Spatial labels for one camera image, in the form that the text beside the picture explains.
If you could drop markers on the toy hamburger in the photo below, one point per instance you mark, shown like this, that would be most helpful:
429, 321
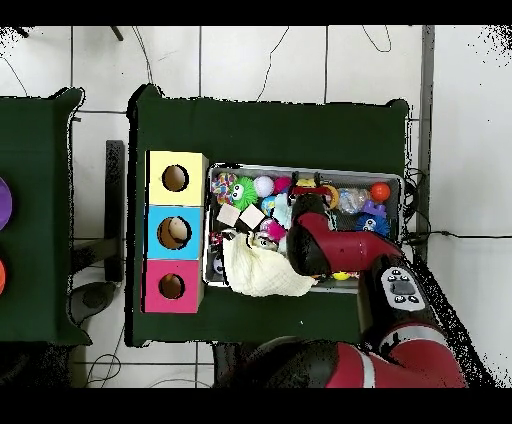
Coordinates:
332, 196

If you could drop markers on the grey round base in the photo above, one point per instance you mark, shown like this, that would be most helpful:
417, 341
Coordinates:
94, 300

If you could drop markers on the white toy baseball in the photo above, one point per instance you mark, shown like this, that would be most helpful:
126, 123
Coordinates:
264, 186

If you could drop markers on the purple round object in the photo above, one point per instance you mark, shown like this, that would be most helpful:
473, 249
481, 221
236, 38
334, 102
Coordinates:
4, 204

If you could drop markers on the shallow metal mesh bin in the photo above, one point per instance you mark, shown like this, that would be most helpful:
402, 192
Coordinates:
360, 176

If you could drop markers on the clear glitter ball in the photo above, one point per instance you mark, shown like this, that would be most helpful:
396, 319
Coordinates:
354, 200

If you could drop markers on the plain orange ball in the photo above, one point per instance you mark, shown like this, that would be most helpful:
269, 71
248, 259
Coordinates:
380, 192

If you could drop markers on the green fuzzy googly-eyed toy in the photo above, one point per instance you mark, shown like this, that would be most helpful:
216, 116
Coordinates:
244, 194

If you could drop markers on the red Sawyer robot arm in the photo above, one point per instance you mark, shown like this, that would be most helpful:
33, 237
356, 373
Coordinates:
348, 248

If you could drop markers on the blue fuzzy googly-eyed toy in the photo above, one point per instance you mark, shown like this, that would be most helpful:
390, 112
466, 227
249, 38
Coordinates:
374, 224

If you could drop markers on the cream muslin cloth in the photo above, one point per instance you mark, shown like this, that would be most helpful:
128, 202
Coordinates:
260, 272

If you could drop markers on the black upright panel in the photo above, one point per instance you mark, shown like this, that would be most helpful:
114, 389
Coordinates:
114, 200

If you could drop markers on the wooden box with three holes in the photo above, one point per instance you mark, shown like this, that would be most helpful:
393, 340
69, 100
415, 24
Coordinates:
188, 192

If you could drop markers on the light blue muslin cloth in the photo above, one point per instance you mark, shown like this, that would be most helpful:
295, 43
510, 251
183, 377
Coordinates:
282, 208

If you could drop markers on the orange round object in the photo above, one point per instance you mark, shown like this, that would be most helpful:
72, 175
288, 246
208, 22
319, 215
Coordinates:
2, 276

